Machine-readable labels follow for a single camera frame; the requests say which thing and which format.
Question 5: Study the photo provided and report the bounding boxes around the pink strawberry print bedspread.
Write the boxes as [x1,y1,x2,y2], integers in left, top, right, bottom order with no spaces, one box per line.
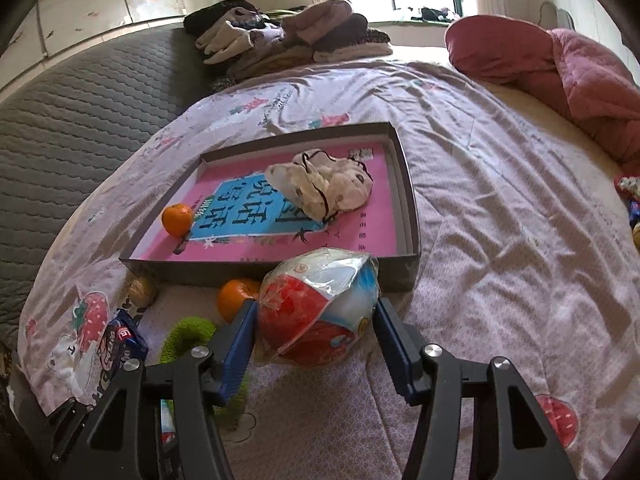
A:
[17,61,639,479]

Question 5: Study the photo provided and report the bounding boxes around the brown tray with pink book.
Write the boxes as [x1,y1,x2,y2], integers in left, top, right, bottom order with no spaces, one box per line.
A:
[119,122,421,292]

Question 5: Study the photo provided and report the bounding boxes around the small toys by blanket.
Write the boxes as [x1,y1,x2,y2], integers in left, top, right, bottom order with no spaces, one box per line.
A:
[614,174,640,249]

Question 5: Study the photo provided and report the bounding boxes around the pink quilted blanket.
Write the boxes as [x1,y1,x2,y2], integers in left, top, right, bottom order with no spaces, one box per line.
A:
[445,14,639,174]

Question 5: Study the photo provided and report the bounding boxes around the cream spotted cloth pouch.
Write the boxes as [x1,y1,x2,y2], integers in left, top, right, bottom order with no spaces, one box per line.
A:
[264,148,373,223]

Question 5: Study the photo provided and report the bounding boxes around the orange mandarin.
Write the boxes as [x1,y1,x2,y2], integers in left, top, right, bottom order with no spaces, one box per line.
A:
[216,278,260,323]
[160,203,194,238]

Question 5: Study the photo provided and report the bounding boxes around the green fuzzy ring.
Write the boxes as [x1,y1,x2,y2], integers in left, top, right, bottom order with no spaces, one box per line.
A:
[158,315,252,430]

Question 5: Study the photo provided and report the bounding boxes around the brown walnut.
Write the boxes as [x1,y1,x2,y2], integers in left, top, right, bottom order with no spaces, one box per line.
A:
[128,276,158,309]

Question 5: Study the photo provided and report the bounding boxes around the pile of folded clothes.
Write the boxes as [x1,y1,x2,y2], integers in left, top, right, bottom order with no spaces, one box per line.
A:
[183,0,393,81]

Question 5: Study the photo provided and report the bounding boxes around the red snack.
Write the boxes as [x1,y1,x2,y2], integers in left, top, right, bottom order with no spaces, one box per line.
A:
[256,248,381,368]

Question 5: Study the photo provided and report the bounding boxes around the blue oreo cookie packet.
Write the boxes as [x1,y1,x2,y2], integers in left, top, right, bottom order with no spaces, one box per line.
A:
[93,309,149,401]

